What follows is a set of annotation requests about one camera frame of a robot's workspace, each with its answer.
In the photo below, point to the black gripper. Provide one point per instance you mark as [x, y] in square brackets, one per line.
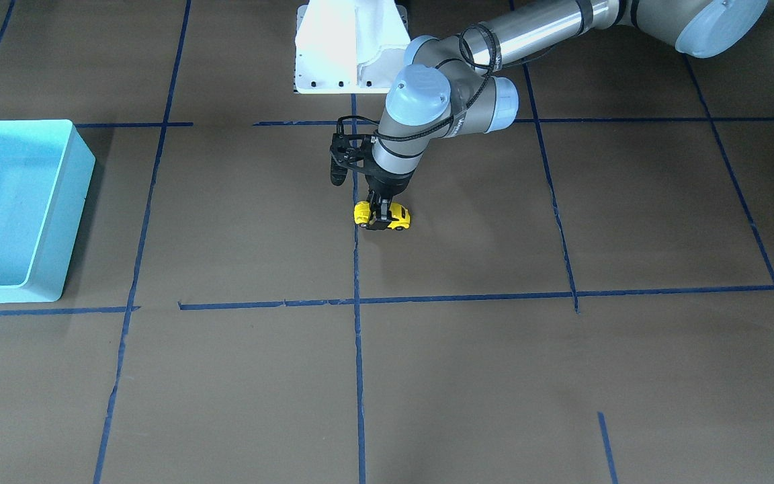
[388, 184]

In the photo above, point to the yellow beetle toy car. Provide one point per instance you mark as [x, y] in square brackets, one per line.
[401, 216]

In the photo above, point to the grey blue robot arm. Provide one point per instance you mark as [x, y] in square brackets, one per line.
[451, 86]

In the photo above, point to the brown paper table cover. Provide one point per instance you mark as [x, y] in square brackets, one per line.
[584, 297]

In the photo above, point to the light blue plastic bin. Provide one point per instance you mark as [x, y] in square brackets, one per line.
[45, 172]

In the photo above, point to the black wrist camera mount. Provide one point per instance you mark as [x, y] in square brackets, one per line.
[351, 152]

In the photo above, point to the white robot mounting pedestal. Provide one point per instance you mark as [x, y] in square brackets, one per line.
[349, 47]

